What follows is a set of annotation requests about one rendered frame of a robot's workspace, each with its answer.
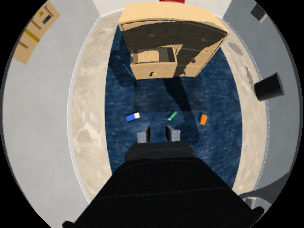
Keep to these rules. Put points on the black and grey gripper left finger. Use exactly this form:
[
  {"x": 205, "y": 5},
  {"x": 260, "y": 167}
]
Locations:
[{"x": 144, "y": 136}]

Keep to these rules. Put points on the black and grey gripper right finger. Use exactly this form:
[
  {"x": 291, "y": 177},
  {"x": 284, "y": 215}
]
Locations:
[{"x": 172, "y": 134}]

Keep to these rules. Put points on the small wooden chest of drawers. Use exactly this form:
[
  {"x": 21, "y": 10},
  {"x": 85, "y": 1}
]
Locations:
[{"x": 170, "y": 11}]

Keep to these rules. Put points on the orange rectangular block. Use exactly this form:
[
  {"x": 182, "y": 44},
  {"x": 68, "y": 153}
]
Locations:
[{"x": 203, "y": 119}]

